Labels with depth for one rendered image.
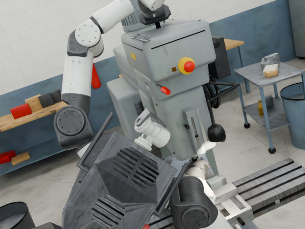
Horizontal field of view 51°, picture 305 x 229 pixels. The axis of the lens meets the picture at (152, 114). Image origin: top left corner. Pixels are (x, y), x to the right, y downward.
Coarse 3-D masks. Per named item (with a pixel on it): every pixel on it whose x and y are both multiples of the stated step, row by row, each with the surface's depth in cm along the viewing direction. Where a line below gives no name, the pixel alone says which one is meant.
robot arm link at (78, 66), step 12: (84, 24) 99; (72, 36) 99; (84, 36) 99; (96, 36) 99; (72, 48) 99; (84, 48) 99; (72, 60) 99; (84, 60) 100; (72, 72) 99; (84, 72) 100; (72, 84) 98; (84, 84) 100
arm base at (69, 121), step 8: (64, 112) 92; (72, 112) 92; (80, 112) 93; (56, 120) 92; (64, 120) 92; (72, 120) 92; (80, 120) 92; (88, 120) 93; (56, 128) 92; (64, 128) 92; (72, 128) 92; (80, 128) 92; (88, 128) 93; (64, 136) 92; (72, 136) 92; (80, 136) 93; (88, 136) 93; (64, 144) 92; (72, 144) 93; (80, 144) 96
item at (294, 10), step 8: (296, 0) 571; (304, 0) 554; (296, 8) 578; (304, 8) 560; (296, 16) 586; (304, 16) 567; (296, 24) 593; (304, 24) 574; (296, 32) 601; (304, 32) 582; (296, 40) 610; (304, 40) 590; (296, 48) 618; (304, 48) 597; (304, 56) 605
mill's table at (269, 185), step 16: (288, 160) 182; (256, 176) 177; (272, 176) 173; (288, 176) 169; (304, 176) 166; (240, 192) 169; (256, 192) 165; (272, 192) 162; (288, 192) 161; (304, 192) 164; (256, 208) 158; (272, 208) 161; (160, 224) 164
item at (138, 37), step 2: (138, 34) 126; (130, 36) 127; (132, 36) 125; (134, 36) 123; (136, 36) 121; (138, 36) 119; (140, 36) 118; (142, 36) 116; (130, 38) 126; (132, 38) 124; (136, 38) 119; (138, 38) 115; (140, 38) 113; (142, 38) 112; (144, 38) 110; (146, 38) 109; (148, 38) 107; (142, 40) 110; (144, 40) 106; (146, 40) 105; (148, 40) 106; (150, 40) 106
